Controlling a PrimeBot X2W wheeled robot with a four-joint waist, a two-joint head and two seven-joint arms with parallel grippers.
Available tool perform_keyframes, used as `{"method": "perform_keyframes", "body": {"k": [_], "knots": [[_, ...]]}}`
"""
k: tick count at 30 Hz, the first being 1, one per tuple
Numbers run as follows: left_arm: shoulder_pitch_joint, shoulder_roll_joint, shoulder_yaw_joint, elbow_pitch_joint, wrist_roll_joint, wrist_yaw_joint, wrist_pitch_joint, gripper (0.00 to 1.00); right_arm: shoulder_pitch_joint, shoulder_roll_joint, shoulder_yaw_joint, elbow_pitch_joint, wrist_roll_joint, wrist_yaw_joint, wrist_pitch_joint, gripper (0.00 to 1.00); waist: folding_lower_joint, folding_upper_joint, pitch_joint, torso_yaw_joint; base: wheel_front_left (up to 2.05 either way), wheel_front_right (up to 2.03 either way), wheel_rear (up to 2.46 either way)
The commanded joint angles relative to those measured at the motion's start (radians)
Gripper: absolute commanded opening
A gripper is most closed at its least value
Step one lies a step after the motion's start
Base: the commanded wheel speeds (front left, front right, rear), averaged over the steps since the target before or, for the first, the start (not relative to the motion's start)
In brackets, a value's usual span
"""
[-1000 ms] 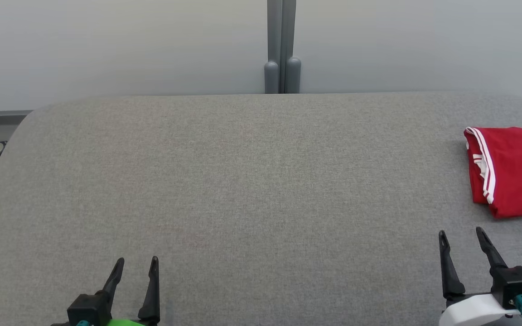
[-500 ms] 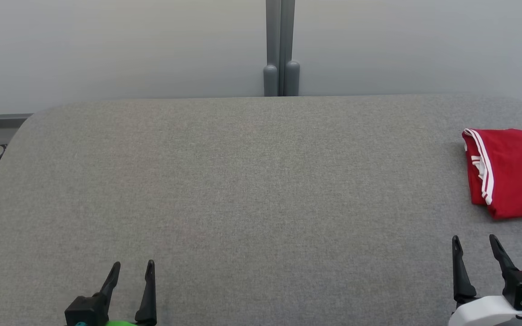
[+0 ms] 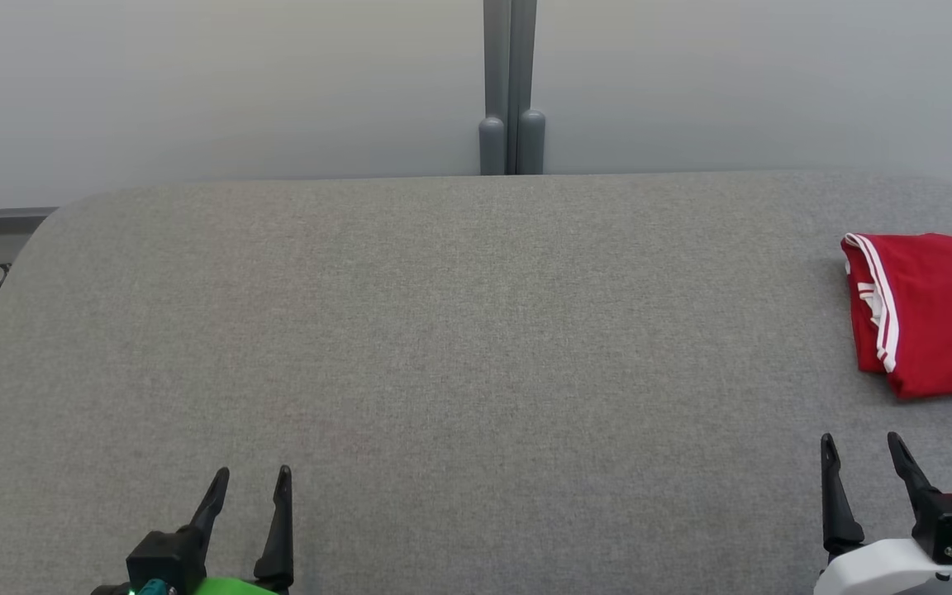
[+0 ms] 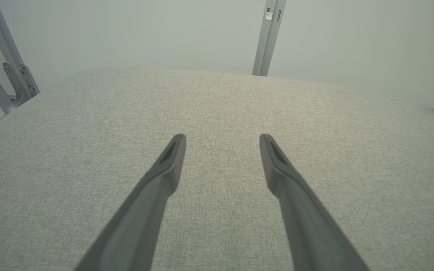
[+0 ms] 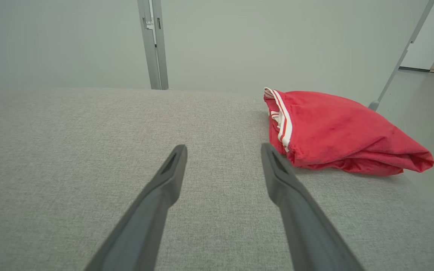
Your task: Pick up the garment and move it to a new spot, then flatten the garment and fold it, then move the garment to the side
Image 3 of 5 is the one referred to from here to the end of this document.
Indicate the red white jersey shirt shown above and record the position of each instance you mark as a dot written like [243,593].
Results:
[947,306]

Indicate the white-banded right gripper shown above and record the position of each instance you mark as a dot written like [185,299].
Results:
[873,570]

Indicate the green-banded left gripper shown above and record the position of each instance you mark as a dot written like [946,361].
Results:
[228,587]

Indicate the grey partition post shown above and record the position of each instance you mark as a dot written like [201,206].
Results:
[530,83]
[494,83]

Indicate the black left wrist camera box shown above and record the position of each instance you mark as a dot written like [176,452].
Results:
[166,555]

